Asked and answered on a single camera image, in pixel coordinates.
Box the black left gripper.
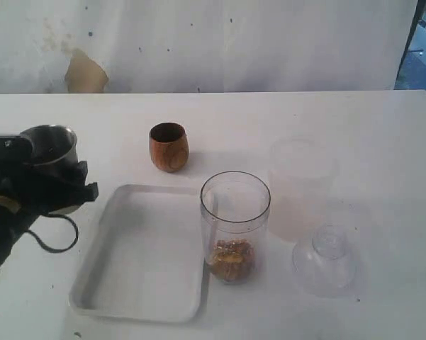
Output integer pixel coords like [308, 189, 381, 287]
[0, 161, 99, 215]

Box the stainless steel cup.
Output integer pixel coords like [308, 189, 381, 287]
[18, 125, 79, 215]

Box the brown wooden cup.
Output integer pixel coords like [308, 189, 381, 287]
[149, 122, 189, 173]

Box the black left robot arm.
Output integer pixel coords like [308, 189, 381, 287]
[0, 164, 63, 268]

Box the clear plastic shaker body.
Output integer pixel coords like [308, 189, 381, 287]
[200, 171, 271, 284]

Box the clear plastic shaker lid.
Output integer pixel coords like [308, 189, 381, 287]
[291, 224, 357, 298]

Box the white rectangular plastic tray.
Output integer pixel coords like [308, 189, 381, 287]
[69, 184, 203, 323]

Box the translucent white plastic cup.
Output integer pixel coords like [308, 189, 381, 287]
[268, 135, 340, 242]

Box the dark metal frame post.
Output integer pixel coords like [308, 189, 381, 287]
[394, 0, 426, 86]

